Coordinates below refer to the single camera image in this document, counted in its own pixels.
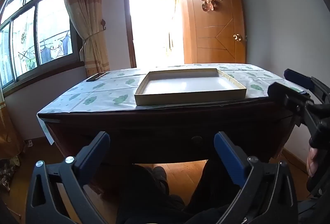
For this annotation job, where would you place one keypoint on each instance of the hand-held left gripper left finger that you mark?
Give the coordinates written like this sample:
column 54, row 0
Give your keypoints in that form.
column 95, row 154

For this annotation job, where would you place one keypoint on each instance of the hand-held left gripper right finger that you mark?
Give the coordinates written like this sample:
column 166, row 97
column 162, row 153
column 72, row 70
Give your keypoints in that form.
column 229, row 157

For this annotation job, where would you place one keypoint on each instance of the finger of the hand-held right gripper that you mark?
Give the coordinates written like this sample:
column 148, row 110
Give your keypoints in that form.
column 296, row 75
column 283, row 95

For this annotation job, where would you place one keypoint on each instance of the shallow cardboard box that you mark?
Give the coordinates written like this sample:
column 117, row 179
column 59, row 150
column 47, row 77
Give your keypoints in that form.
column 180, row 84

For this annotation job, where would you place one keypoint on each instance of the person's right hand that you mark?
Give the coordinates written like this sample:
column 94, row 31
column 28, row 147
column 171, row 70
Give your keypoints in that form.
column 313, row 162

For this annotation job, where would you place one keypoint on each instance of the dark wooden table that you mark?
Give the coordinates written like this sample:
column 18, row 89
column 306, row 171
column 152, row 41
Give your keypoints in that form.
column 129, row 120

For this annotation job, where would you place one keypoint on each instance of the cloud-print tablecloth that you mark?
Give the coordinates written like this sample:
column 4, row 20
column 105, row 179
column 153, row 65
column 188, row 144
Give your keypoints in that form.
column 103, row 90

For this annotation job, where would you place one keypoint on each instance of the brass door knob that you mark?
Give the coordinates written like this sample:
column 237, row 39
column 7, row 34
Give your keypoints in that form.
column 236, row 37

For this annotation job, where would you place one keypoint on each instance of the black phone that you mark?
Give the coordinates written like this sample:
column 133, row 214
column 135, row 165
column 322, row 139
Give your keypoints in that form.
column 96, row 76

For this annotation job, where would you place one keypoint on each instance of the floral cloth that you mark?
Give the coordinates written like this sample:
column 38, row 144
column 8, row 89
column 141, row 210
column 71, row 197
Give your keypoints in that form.
column 7, row 172

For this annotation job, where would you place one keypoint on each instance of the golden brown cloth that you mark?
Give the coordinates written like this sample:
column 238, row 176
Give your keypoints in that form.
column 7, row 131

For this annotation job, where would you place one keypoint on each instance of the wooden door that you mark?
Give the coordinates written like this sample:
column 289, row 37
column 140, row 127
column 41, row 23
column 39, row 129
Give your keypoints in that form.
column 214, row 20

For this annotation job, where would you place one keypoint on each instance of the dark hanging garment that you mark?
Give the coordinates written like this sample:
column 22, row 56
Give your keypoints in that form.
column 46, row 53
column 66, row 44

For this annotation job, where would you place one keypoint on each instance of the sheer doorway curtain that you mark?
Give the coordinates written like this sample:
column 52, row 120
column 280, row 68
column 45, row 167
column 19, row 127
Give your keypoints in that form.
column 171, row 41

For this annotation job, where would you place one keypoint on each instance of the curtain tieback hook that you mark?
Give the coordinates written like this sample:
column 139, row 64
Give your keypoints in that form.
column 103, row 24

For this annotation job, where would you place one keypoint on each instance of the sliding glass window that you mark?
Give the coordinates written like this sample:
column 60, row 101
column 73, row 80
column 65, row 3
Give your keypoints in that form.
column 33, row 28

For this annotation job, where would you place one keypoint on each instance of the beige checked curtain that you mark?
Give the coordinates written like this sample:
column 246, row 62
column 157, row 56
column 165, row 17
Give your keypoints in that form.
column 85, row 7

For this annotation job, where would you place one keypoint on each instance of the wall socket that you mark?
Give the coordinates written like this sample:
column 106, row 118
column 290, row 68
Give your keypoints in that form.
column 30, row 142

